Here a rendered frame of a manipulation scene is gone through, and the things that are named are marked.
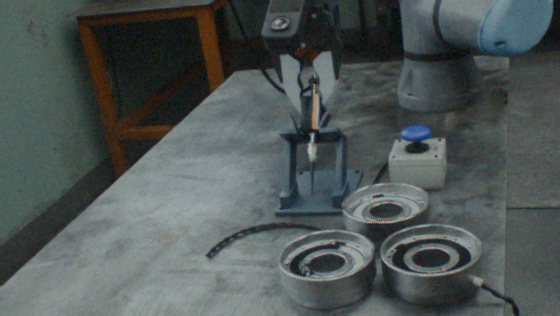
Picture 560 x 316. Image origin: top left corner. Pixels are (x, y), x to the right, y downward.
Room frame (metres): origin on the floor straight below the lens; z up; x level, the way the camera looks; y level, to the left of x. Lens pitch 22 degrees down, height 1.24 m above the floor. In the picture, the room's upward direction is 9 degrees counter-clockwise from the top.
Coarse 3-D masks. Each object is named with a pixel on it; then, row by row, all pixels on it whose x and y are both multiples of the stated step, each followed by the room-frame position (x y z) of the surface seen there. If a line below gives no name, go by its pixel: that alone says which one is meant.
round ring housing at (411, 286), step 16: (432, 224) 0.71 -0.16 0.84; (400, 240) 0.71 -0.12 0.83; (464, 240) 0.69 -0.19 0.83; (384, 256) 0.66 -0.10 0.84; (416, 256) 0.68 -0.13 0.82; (432, 256) 0.69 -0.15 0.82; (448, 256) 0.67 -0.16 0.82; (480, 256) 0.64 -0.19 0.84; (384, 272) 0.66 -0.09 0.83; (400, 272) 0.63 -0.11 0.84; (416, 272) 0.62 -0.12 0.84; (448, 272) 0.61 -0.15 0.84; (464, 272) 0.62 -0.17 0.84; (480, 272) 0.64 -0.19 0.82; (400, 288) 0.63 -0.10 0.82; (416, 288) 0.62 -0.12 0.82; (432, 288) 0.61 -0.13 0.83; (448, 288) 0.61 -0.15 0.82; (464, 288) 0.62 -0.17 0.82; (432, 304) 0.62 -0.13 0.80
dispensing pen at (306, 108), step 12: (312, 84) 0.96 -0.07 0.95; (312, 96) 0.94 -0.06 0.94; (312, 108) 0.93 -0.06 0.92; (312, 120) 0.92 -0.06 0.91; (312, 132) 0.92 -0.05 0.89; (312, 144) 0.91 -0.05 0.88; (312, 156) 0.91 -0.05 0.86; (312, 168) 0.90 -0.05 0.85; (312, 180) 0.89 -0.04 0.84; (312, 192) 0.88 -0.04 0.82
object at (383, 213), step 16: (352, 192) 0.83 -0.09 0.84; (368, 192) 0.84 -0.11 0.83; (384, 192) 0.84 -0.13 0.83; (400, 192) 0.83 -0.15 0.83; (416, 192) 0.81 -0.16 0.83; (352, 208) 0.81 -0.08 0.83; (368, 208) 0.80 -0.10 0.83; (384, 208) 0.81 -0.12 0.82; (400, 208) 0.79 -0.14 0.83; (352, 224) 0.76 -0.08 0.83; (368, 224) 0.74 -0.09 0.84; (384, 224) 0.74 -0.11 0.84; (400, 224) 0.74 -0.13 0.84; (416, 224) 0.74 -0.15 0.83; (384, 240) 0.74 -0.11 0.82
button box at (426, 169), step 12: (396, 144) 0.95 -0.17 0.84; (408, 144) 0.93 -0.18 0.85; (432, 144) 0.93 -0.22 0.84; (444, 144) 0.93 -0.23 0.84; (396, 156) 0.91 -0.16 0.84; (408, 156) 0.90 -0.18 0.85; (420, 156) 0.89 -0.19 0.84; (432, 156) 0.89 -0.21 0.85; (444, 156) 0.91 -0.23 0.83; (396, 168) 0.90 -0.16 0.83; (408, 168) 0.89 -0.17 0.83; (420, 168) 0.89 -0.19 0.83; (432, 168) 0.88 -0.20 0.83; (444, 168) 0.91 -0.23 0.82; (396, 180) 0.90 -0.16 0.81; (408, 180) 0.89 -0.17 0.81; (420, 180) 0.89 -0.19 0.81; (432, 180) 0.88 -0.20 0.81
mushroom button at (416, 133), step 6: (414, 126) 0.93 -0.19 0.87; (420, 126) 0.93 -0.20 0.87; (402, 132) 0.92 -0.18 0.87; (408, 132) 0.91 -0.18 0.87; (414, 132) 0.91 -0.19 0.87; (420, 132) 0.91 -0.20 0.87; (426, 132) 0.91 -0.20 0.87; (402, 138) 0.92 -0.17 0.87; (408, 138) 0.91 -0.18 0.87; (414, 138) 0.90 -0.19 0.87; (420, 138) 0.90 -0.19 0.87; (426, 138) 0.90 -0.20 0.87; (414, 144) 0.92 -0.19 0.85; (420, 144) 0.92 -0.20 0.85
